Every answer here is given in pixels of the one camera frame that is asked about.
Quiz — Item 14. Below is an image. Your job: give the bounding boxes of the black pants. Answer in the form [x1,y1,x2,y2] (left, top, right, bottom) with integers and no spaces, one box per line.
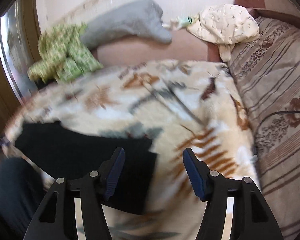
[14,121,157,215]

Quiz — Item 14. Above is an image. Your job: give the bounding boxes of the blue jeans leg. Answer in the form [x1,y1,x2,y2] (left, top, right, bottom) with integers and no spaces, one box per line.
[0,158,45,239]

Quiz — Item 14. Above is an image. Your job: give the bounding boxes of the leaf print fleece blanket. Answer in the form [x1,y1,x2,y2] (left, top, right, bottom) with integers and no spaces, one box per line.
[4,60,257,239]

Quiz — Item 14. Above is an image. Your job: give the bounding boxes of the striped floral bed sheet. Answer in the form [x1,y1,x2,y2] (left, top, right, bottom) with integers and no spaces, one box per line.
[228,17,300,239]

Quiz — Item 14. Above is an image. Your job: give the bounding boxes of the green patterned quilt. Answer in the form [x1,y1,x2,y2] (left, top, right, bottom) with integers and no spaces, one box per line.
[27,23,103,82]

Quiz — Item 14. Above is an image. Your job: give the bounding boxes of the stained glass wardrobe door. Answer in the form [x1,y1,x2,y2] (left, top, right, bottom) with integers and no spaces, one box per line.
[0,0,37,104]

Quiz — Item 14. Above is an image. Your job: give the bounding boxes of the white printed pillow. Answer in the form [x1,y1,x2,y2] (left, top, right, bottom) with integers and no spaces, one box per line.
[186,4,260,62]

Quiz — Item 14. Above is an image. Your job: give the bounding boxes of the small light green cloth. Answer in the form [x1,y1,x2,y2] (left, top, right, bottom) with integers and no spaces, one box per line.
[162,16,197,30]

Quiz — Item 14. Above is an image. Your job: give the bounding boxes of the brown headboard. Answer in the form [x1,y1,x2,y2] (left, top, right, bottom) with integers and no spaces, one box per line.
[234,0,300,25]

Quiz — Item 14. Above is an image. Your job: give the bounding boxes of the grey quilted blanket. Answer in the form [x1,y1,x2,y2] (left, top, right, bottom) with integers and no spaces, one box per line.
[80,0,172,50]

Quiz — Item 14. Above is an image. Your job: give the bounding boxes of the black cable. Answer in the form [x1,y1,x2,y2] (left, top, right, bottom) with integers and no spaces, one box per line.
[257,110,300,128]

